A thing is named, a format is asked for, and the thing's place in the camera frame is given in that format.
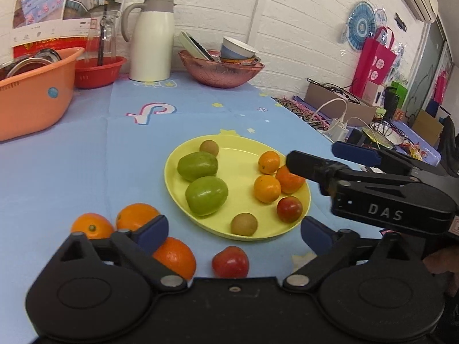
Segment small yellow-orange fruit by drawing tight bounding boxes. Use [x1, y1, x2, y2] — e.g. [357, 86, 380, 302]
[254, 175, 282, 204]

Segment small brown longan fruit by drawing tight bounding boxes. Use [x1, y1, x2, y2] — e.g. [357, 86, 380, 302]
[230, 213, 258, 236]

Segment black power adapter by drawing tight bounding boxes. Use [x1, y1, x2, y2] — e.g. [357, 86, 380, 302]
[346, 128, 367, 146]

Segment middle orange on table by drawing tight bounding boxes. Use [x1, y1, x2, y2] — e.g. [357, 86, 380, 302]
[116, 203, 160, 231]

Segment orange on table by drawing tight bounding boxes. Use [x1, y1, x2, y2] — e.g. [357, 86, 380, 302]
[70, 213, 114, 239]
[116, 203, 160, 231]

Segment large tangerine on plate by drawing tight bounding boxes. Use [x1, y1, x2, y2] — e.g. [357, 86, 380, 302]
[275, 165, 306, 195]

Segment white charger plug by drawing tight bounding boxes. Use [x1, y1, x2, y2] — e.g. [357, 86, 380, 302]
[324, 119, 349, 142]

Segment tangerine with stem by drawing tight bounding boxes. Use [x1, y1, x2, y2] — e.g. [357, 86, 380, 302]
[152, 237, 197, 281]

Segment small orange on plate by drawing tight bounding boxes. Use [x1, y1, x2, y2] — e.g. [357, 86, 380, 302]
[258, 151, 280, 175]

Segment left orange on table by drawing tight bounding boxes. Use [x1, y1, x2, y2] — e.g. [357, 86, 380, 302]
[70, 213, 114, 239]

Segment red plum on plate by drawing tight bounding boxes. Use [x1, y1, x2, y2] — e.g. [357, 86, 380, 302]
[276, 196, 303, 224]

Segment cardboard box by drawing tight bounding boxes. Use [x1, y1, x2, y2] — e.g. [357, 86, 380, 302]
[304, 84, 377, 127]

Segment yellow plastic plate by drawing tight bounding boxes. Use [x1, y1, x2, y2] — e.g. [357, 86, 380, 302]
[164, 134, 301, 241]

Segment green fruit front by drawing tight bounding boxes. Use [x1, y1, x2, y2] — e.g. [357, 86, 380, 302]
[185, 176, 229, 216]

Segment green fruit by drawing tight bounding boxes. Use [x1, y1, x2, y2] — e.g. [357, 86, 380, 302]
[177, 151, 219, 182]
[185, 176, 229, 216]

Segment green fruit back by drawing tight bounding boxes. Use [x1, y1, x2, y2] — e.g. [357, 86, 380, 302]
[177, 151, 219, 182]

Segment blue cartoon tablecloth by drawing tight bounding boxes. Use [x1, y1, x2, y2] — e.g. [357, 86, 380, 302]
[1, 73, 331, 343]

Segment pink gift bag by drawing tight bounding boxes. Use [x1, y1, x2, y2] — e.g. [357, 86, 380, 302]
[350, 26, 396, 99]

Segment small brown fruit on plate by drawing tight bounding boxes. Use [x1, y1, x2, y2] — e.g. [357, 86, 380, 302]
[199, 140, 219, 157]

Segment blue paper fan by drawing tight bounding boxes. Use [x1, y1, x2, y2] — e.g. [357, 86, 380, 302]
[339, 2, 377, 51]

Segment pink glass bowl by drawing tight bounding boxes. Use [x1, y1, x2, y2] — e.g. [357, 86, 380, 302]
[178, 50, 264, 89]

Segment white blue ceramic bowl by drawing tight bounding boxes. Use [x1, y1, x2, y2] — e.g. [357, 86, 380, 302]
[219, 36, 258, 60]

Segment white green dish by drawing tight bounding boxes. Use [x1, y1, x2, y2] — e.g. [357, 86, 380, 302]
[178, 31, 214, 60]

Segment red plastic basket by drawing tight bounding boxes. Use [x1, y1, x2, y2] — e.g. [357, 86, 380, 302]
[74, 56, 127, 89]

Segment orange plastic basin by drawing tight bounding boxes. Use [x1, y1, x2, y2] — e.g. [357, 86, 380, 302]
[0, 47, 84, 141]

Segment glass pitcher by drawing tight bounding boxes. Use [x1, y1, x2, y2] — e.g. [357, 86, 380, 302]
[84, 4, 117, 67]

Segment white thermos jug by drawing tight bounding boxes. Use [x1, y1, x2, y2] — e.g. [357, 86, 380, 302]
[121, 0, 175, 82]

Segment metal dishes in basin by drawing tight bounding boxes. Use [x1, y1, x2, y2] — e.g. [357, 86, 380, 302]
[0, 48, 61, 80]

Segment bedding poster calendar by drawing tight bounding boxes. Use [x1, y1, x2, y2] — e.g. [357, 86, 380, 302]
[9, 0, 125, 58]

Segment white charging cable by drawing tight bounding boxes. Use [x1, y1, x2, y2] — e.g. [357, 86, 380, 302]
[307, 97, 349, 130]

